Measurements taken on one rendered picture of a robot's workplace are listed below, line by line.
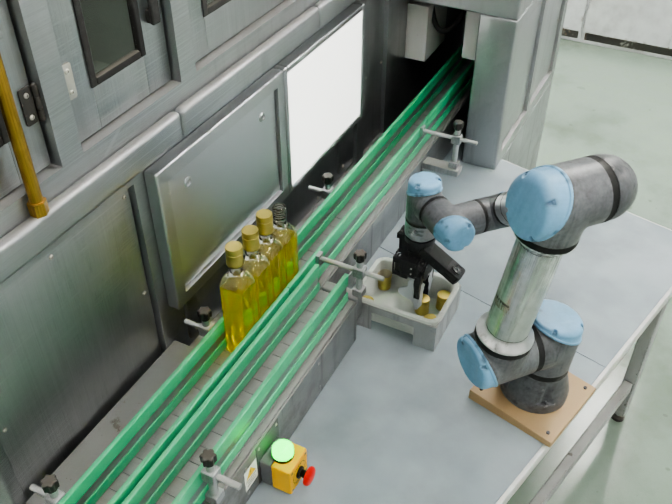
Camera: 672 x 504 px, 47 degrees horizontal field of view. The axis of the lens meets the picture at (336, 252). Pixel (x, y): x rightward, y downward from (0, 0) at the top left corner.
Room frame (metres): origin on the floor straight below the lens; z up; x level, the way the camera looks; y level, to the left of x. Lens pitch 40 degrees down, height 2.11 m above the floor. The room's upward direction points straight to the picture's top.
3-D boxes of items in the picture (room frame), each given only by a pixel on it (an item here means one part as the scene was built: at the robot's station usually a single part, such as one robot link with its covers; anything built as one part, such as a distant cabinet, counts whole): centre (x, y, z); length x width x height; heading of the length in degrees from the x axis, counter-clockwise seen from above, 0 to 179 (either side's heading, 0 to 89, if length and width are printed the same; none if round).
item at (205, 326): (1.16, 0.29, 0.94); 0.07 x 0.04 x 0.13; 63
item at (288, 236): (1.32, 0.12, 0.99); 0.06 x 0.06 x 0.21; 62
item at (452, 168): (1.91, -0.32, 0.90); 0.17 x 0.05 x 0.22; 63
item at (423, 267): (1.41, -0.19, 0.94); 0.09 x 0.08 x 0.12; 62
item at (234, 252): (1.17, 0.20, 1.14); 0.04 x 0.04 x 0.04
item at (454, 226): (1.32, -0.25, 1.10); 0.11 x 0.11 x 0.08; 25
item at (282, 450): (0.93, 0.10, 0.84); 0.05 x 0.05 x 0.03
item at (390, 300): (1.40, -0.17, 0.80); 0.22 x 0.17 x 0.09; 63
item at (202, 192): (1.58, 0.14, 1.15); 0.90 x 0.03 x 0.34; 153
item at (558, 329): (1.14, -0.45, 0.94); 0.13 x 0.12 x 0.14; 115
